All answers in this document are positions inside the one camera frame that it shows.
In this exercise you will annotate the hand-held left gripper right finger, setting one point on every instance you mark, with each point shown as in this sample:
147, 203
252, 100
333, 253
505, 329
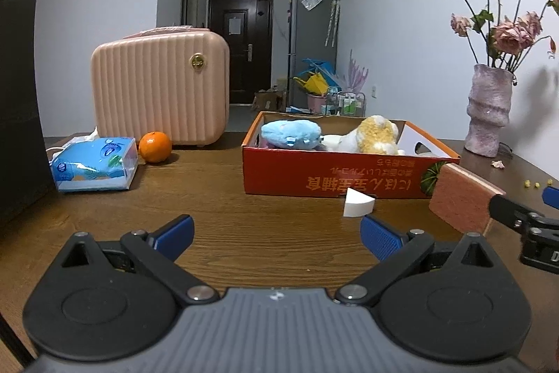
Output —
382, 239

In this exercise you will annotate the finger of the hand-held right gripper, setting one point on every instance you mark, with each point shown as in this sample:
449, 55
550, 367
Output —
506, 209
551, 197

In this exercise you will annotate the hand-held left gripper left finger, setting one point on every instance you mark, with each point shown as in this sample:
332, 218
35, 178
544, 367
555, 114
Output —
174, 235

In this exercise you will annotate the white foam sponge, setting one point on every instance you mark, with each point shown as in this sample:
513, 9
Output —
356, 204

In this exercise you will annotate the pink layered sponge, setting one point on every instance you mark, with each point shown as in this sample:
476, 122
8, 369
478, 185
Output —
463, 198

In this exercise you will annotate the orange cardboard box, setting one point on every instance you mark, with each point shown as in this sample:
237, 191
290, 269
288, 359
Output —
305, 176

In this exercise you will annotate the white plush toy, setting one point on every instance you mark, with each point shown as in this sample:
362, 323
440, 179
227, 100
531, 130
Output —
345, 143

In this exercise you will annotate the yellow plush toy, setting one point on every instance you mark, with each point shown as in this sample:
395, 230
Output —
375, 132

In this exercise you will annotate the scattered yellow crumbs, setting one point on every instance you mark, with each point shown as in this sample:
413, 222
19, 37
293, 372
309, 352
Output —
529, 183

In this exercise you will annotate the orange fruit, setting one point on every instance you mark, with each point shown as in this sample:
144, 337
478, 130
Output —
155, 146

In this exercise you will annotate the pink textured vase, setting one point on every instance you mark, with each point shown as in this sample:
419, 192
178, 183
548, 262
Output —
487, 115

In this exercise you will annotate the light blue tissue pack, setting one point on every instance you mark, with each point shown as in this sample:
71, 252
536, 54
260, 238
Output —
91, 165

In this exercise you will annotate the metal cart with bottles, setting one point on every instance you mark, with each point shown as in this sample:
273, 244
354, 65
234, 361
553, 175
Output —
347, 104

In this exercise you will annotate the pink ribbed suitcase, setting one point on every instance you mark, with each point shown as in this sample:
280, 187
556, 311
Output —
153, 93

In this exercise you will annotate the pink bucket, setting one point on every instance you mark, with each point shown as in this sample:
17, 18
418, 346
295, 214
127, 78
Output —
315, 103

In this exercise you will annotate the brown cardboard box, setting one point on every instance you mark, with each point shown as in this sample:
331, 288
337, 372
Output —
267, 100

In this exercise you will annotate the bunch of dried pink roses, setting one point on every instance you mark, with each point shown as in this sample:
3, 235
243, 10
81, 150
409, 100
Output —
509, 36

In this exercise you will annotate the yellow bag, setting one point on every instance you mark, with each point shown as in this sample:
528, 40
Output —
314, 83

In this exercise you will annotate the purple flower decoration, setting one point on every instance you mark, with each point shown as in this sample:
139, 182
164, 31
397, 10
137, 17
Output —
354, 71

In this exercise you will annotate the blue plastic item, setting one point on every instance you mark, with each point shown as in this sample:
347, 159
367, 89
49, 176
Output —
321, 65

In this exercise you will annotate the dark brown door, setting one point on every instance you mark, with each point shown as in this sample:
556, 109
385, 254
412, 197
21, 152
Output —
262, 62

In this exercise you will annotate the grey refrigerator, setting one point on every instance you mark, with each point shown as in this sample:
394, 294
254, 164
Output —
305, 45

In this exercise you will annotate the white paper notice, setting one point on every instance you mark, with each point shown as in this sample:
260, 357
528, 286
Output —
234, 26

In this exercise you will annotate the folded white umbrella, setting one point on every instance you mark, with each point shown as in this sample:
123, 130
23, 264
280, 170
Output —
332, 19

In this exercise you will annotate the clear plastic bag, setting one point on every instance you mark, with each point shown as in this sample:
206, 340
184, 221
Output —
311, 0

